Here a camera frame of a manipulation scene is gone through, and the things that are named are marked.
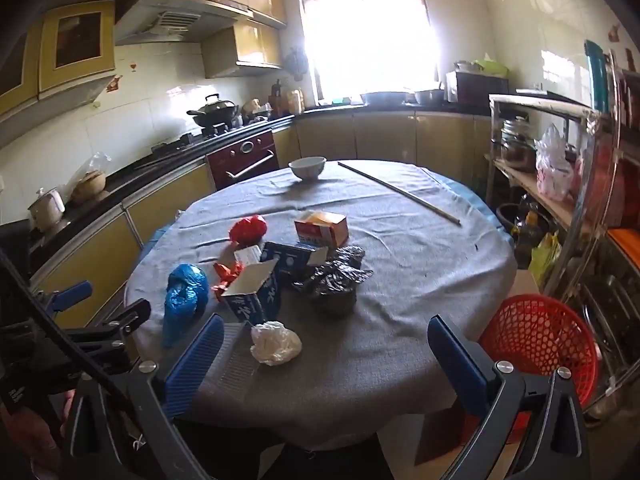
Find dark microwave oven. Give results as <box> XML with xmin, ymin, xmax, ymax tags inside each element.
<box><xmin>446</xmin><ymin>71</ymin><xmax>510</xmax><ymax>107</ymax></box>

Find black gas stove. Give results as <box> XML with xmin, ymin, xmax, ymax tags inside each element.
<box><xmin>150</xmin><ymin>120</ymin><xmax>271</xmax><ymax>156</ymax></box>

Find blue carton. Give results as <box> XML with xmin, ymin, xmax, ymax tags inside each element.
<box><xmin>220</xmin><ymin>259</ymin><xmax>282</xmax><ymax>327</ymax></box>

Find steel pot with lid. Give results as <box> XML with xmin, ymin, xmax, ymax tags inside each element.
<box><xmin>500</xmin><ymin>116</ymin><xmax>538</xmax><ymax>171</ymax></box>

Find red plastic basket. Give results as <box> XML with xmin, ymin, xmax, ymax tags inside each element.
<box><xmin>477</xmin><ymin>294</ymin><xmax>601</xmax><ymax>431</ymax></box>

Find small yellow wall cabinet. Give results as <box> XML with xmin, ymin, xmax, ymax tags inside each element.
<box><xmin>201</xmin><ymin>20</ymin><xmax>283</xmax><ymax>79</ymax></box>

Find yellow base cabinets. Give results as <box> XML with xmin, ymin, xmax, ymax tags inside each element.
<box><xmin>25</xmin><ymin>110</ymin><xmax>493</xmax><ymax>331</ymax></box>

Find metal shelf rack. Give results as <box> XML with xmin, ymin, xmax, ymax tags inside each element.
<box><xmin>485</xmin><ymin>52</ymin><xmax>640</xmax><ymax>411</ymax></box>

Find teal thermos flask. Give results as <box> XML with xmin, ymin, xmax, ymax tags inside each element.
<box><xmin>584</xmin><ymin>40</ymin><xmax>608</xmax><ymax>111</ymax></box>

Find blue table cover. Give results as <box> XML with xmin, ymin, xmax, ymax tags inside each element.
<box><xmin>142</xmin><ymin>180</ymin><xmax>512</xmax><ymax>256</ymax></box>

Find long white medicine box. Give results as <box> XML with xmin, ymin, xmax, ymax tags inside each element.
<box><xmin>233</xmin><ymin>246</ymin><xmax>263</xmax><ymax>267</ymax></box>

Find blue plastic bag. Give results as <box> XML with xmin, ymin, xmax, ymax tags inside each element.
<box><xmin>161</xmin><ymin>263</ymin><xmax>210</xmax><ymax>348</ymax></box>

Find red plastic bag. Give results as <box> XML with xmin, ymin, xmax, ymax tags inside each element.
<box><xmin>229</xmin><ymin>214</ymin><xmax>269</xmax><ymax>247</ymax></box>

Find white ceramic bowl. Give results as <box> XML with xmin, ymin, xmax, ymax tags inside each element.
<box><xmin>288</xmin><ymin>156</ymin><xmax>327</xmax><ymax>181</ymax></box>

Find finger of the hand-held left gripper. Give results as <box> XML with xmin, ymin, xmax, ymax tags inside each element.
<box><xmin>50</xmin><ymin>299</ymin><xmax>152</xmax><ymax>376</ymax></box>
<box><xmin>32</xmin><ymin>280</ymin><xmax>95</xmax><ymax>313</ymax></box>

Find bright window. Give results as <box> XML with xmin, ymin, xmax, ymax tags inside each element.
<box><xmin>292</xmin><ymin>0</ymin><xmax>441</xmax><ymax>103</ymax></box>

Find black wok with lid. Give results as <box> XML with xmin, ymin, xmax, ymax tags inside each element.
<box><xmin>186</xmin><ymin>93</ymin><xmax>240</xmax><ymax>128</ymax></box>

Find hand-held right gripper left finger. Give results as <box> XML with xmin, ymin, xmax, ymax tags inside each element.
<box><xmin>62</xmin><ymin>314</ymin><xmax>226</xmax><ymax>480</ymax></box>

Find white cooker pot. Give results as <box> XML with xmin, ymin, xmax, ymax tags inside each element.
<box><xmin>27</xmin><ymin>187</ymin><xmax>67</xmax><ymax>233</ymax></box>

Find long wooden stick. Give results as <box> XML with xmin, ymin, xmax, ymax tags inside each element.
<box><xmin>337</xmin><ymin>161</ymin><xmax>462</xmax><ymax>226</ymax></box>

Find amber oil bottle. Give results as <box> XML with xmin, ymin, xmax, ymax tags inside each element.
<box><xmin>514</xmin><ymin>210</ymin><xmax>546</xmax><ymax>266</ymax></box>

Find black plastic bag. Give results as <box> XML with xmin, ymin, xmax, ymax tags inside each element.
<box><xmin>291</xmin><ymin>245</ymin><xmax>374</xmax><ymax>317</ymax></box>

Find grey tablecloth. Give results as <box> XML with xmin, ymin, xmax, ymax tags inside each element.
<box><xmin>125</xmin><ymin>160</ymin><xmax>518</xmax><ymax>451</ymax></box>

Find dark blue box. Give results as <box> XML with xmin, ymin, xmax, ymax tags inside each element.
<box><xmin>260</xmin><ymin>241</ymin><xmax>331</xmax><ymax>278</ymax></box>

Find yellow green bag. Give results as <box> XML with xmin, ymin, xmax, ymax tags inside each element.
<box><xmin>529</xmin><ymin>232</ymin><xmax>561</xmax><ymax>286</ymax></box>

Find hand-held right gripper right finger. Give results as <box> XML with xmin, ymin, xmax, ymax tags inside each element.
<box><xmin>427</xmin><ymin>314</ymin><xmax>598</xmax><ymax>480</ymax></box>

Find red wrapper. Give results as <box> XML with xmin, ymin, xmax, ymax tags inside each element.
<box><xmin>210</xmin><ymin>261</ymin><xmax>246</xmax><ymax>301</ymax></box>

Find pink and white plastic bag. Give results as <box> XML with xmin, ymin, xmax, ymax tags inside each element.
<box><xmin>535</xmin><ymin>124</ymin><xmax>576</xmax><ymax>202</ymax></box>

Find framed yellow wall cabinet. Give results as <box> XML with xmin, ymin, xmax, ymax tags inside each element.
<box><xmin>0</xmin><ymin>0</ymin><xmax>118</xmax><ymax>116</ymax></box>

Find black countertop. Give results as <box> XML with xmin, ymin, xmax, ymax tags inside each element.
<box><xmin>0</xmin><ymin>102</ymin><xmax>493</xmax><ymax>261</ymax></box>

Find black cable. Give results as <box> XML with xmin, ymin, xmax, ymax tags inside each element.
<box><xmin>0</xmin><ymin>249</ymin><xmax>132</xmax><ymax>408</ymax></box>

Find steel range hood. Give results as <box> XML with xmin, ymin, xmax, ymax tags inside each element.
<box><xmin>114</xmin><ymin>0</ymin><xmax>288</xmax><ymax>46</ymax></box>

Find clay pot in plastic bag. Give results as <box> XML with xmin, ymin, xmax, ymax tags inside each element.
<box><xmin>70</xmin><ymin>152</ymin><xmax>112</xmax><ymax>204</ymax></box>

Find hanging dark utensil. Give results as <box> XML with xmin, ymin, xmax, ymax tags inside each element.
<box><xmin>285</xmin><ymin>47</ymin><xmax>307</xmax><ymax>81</ymax></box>

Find orange and white medicine box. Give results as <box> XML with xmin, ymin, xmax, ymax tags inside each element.
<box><xmin>293</xmin><ymin>210</ymin><xmax>350</xmax><ymax>248</ymax></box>

